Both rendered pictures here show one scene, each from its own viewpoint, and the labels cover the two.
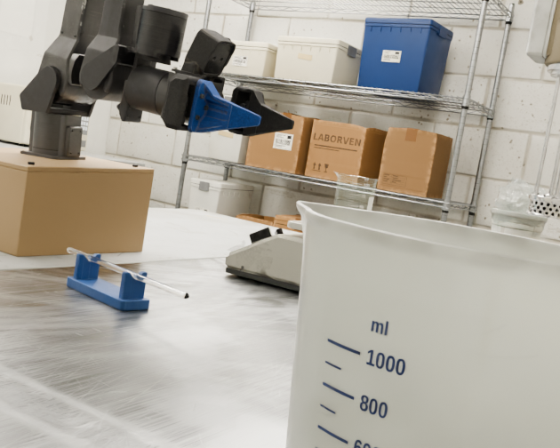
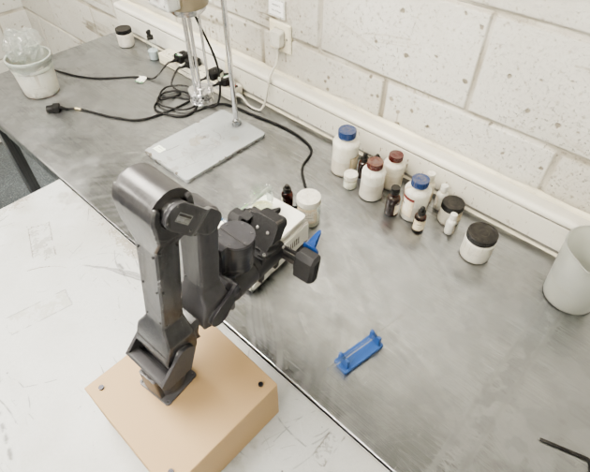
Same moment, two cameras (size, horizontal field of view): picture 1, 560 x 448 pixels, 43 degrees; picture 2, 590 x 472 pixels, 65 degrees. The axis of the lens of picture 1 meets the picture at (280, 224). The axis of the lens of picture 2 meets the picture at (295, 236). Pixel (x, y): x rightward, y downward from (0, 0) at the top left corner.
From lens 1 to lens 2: 1.16 m
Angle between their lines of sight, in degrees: 78
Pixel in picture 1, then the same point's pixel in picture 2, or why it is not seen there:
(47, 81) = (187, 356)
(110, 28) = (212, 282)
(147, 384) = (478, 336)
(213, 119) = not seen: hidden behind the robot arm
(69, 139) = not seen: hidden behind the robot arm
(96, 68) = (224, 309)
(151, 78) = (253, 273)
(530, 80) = not seen: outside the picture
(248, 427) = (498, 310)
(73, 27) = (177, 313)
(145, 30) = (248, 258)
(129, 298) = (376, 342)
